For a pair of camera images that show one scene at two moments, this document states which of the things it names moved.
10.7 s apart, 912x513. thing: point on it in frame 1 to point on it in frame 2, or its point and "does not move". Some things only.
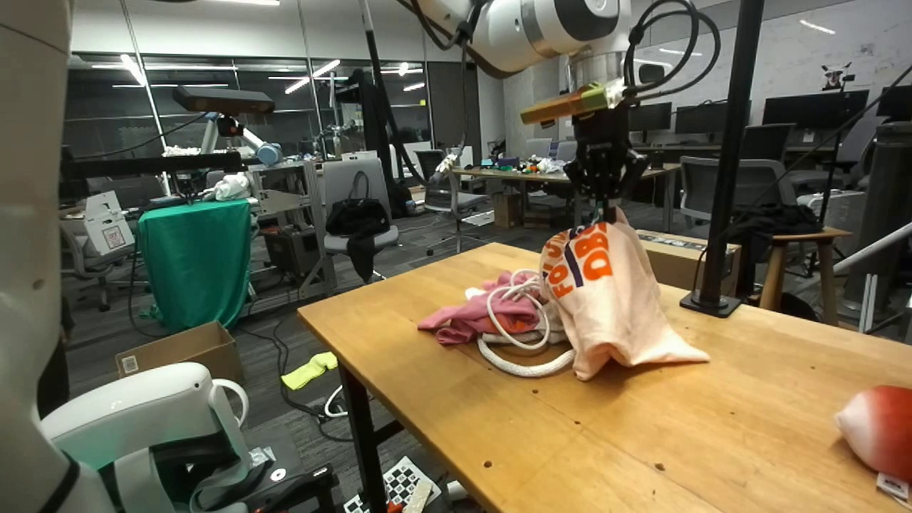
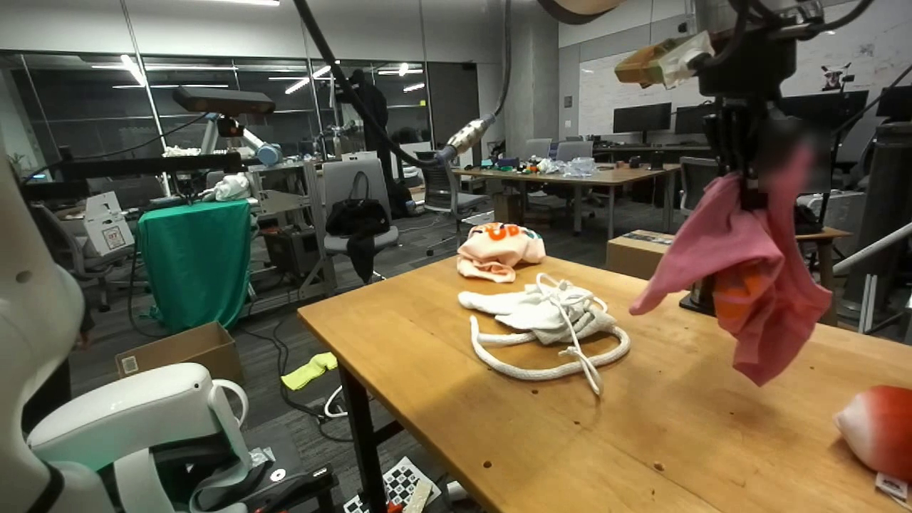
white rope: (522, 284) to (554, 369)
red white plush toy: (877, 425) does not move
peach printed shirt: (609, 297) to (494, 248)
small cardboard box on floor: (210, 347) does not move
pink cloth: (507, 304) to (725, 237)
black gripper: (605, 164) to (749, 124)
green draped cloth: (198, 261) does not move
